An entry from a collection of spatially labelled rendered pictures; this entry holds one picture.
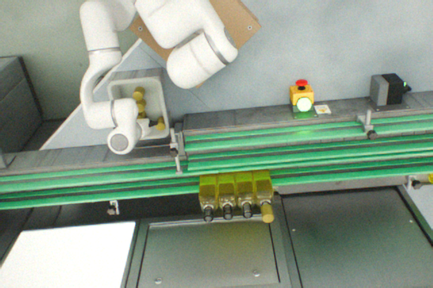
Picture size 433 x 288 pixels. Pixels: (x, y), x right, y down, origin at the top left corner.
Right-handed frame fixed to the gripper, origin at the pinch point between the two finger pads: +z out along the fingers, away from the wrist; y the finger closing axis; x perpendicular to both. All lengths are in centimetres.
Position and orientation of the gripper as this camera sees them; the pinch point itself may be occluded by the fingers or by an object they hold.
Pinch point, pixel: (138, 122)
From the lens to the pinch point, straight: 139.6
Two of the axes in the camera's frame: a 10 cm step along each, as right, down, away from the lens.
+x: -1.3, -9.6, -2.4
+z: -0.1, -2.4, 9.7
